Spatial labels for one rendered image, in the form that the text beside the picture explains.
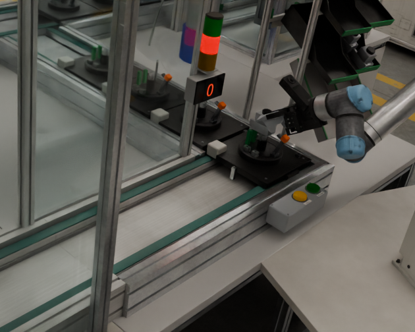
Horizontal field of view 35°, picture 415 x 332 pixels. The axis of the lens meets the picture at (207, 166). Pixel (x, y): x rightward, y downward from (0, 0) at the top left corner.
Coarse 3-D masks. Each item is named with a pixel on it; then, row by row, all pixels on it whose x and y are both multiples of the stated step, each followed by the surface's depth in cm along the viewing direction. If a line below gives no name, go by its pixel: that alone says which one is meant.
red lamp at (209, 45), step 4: (204, 36) 178; (208, 36) 178; (220, 36) 179; (204, 40) 179; (208, 40) 178; (212, 40) 178; (216, 40) 178; (204, 44) 179; (208, 44) 179; (212, 44) 179; (216, 44) 179; (200, 48) 181; (204, 48) 180; (208, 48) 179; (212, 48) 179; (216, 48) 180; (204, 52) 180; (208, 52) 180; (212, 52) 180; (216, 52) 181
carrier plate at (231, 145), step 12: (228, 144) 209; (216, 156) 203; (228, 156) 203; (288, 156) 208; (240, 168) 198; (252, 168) 199; (264, 168) 200; (276, 168) 201; (288, 168) 202; (300, 168) 206; (252, 180) 196; (264, 180) 194; (276, 180) 196
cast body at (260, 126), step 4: (256, 112) 200; (260, 112) 200; (264, 112) 198; (268, 112) 199; (256, 116) 200; (252, 120) 204; (252, 124) 202; (256, 124) 201; (260, 124) 200; (264, 124) 199; (252, 128) 203; (256, 128) 202; (260, 128) 200; (264, 128) 199; (260, 132) 201; (264, 132) 200; (268, 132) 199
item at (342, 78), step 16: (288, 16) 213; (304, 16) 221; (320, 16) 219; (304, 32) 209; (320, 32) 220; (336, 32) 215; (320, 48) 216; (336, 48) 216; (320, 64) 207; (336, 64) 214; (336, 80) 206
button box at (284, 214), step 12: (324, 192) 195; (276, 204) 186; (288, 204) 187; (300, 204) 188; (312, 204) 191; (276, 216) 185; (288, 216) 182; (300, 216) 188; (276, 228) 186; (288, 228) 185
